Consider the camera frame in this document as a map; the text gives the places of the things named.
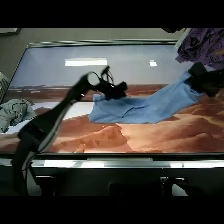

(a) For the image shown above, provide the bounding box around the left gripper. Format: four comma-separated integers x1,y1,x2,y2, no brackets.
105,81,129,101

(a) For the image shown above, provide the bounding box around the light blue garment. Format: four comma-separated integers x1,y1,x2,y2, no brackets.
88,70,205,125

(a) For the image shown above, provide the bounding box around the purple garment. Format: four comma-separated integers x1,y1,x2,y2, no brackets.
175,28,224,70

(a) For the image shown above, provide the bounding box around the grey garment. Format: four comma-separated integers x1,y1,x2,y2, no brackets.
0,98,37,134

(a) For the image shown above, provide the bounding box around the black cable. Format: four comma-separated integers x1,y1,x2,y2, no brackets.
99,65,115,86

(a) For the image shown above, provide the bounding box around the silver frame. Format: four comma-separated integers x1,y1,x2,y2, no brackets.
0,156,224,197

